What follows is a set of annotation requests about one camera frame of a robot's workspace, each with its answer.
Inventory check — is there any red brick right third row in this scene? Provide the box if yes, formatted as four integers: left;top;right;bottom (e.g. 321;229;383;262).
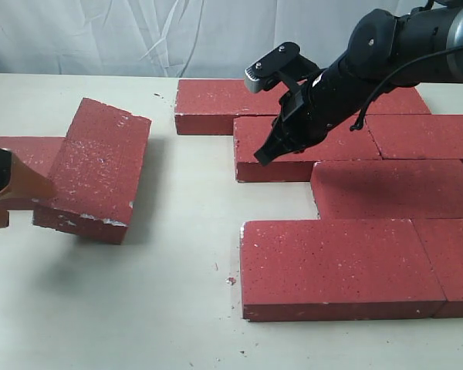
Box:
310;160;463;219

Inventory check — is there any red brick diagonal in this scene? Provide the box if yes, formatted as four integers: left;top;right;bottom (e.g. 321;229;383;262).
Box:
233;116;381;183

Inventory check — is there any red brick right second row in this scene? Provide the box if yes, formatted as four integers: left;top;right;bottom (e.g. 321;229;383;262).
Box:
366;115;463;163

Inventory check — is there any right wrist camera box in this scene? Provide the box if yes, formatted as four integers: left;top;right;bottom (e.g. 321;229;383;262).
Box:
244;42;300;93

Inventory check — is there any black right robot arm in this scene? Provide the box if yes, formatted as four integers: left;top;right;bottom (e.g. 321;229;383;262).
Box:
245;1;463;165

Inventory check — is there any blue wrinkled backdrop cloth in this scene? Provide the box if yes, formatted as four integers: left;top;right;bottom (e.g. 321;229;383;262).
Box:
0;0;418;78

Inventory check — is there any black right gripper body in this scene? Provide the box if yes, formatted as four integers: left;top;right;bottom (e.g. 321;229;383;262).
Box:
272;64;365;149

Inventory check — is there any red brick front large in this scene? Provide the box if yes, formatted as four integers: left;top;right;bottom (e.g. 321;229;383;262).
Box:
240;219;446;322

